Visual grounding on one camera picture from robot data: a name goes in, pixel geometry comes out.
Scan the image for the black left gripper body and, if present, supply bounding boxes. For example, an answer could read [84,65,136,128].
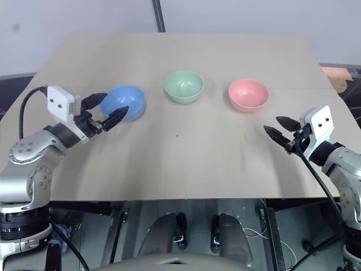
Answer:
[73,111,103,139]

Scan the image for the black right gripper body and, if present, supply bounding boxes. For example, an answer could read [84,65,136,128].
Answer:
[284,123,314,155]

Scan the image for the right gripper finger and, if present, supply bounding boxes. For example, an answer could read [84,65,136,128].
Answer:
[263,125,292,150]
[275,115,302,133]

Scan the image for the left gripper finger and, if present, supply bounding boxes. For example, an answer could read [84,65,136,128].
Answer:
[81,92,108,110]
[101,106,130,133]

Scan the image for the blue plastic bowl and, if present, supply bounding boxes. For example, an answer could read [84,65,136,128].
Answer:
[99,85,147,123]

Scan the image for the red plastic bowl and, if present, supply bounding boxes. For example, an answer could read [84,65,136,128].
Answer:
[227,78,270,113]

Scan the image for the brown cardboard piece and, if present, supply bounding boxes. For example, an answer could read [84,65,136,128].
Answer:
[320,66,354,93]

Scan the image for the green plastic bowl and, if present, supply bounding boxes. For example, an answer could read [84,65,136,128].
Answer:
[164,71,205,105]

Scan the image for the grey right robot foot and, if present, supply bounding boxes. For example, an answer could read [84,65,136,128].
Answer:
[210,213,254,268]

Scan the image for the grey robot foot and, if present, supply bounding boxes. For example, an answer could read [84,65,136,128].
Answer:
[210,213,254,268]
[137,212,187,258]

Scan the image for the blue cloth bundle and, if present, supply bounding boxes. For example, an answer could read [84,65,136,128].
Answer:
[50,222,72,252]

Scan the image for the grey left robot foot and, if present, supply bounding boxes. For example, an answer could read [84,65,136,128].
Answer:
[137,212,187,258]

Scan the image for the grey robot torso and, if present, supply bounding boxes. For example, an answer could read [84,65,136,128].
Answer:
[97,252,256,271]

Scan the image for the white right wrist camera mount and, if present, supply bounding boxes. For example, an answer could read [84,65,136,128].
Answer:
[298,105,336,159]

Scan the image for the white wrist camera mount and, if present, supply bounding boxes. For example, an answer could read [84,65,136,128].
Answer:
[46,85,82,125]
[298,105,336,159]

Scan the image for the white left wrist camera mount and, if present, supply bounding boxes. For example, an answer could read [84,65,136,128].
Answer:
[46,85,82,125]

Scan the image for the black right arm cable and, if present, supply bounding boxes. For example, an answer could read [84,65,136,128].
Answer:
[289,139,348,271]

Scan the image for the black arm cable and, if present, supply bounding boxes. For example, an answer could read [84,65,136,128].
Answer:
[289,139,348,271]
[19,85,49,141]

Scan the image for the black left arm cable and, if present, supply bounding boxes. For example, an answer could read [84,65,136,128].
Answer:
[19,85,49,141]

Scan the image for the black table frame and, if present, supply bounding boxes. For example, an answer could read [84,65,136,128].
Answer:
[47,198,342,271]

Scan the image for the dark wall strip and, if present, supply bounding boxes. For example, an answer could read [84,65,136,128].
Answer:
[151,0,167,33]

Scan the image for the black floor cable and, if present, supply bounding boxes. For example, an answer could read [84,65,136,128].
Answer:
[48,221,95,271]

